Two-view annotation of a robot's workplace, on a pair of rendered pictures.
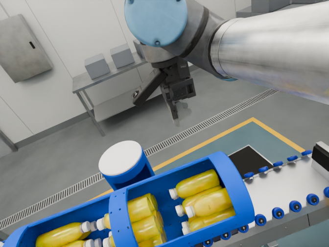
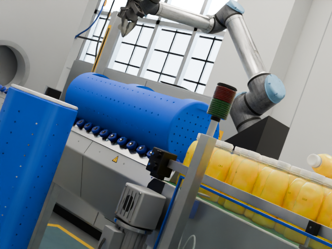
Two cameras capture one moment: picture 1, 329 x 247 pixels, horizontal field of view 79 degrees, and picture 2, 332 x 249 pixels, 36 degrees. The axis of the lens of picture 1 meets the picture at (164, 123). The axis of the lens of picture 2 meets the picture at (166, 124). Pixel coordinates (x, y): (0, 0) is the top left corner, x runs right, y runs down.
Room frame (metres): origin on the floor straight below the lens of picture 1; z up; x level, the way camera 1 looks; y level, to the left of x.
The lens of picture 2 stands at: (1.86, 2.26, 1.07)
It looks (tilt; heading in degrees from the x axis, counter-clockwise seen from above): 1 degrees up; 231
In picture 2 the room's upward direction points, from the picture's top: 20 degrees clockwise
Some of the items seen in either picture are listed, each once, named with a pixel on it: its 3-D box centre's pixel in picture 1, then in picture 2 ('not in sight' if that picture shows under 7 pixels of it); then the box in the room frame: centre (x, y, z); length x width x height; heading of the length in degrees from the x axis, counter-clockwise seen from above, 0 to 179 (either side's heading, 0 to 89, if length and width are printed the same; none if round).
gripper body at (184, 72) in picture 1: (173, 78); (130, 9); (0.49, -0.06, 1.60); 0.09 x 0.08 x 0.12; 91
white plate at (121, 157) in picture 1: (120, 156); (45, 97); (0.95, 0.32, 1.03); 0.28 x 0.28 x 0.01
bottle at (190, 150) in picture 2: not in sight; (192, 163); (0.57, 0.87, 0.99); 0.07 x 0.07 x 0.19
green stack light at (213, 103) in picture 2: not in sight; (219, 109); (0.80, 1.14, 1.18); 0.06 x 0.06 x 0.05
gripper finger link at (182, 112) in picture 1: (181, 113); (126, 29); (0.48, -0.06, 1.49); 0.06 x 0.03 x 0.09; 91
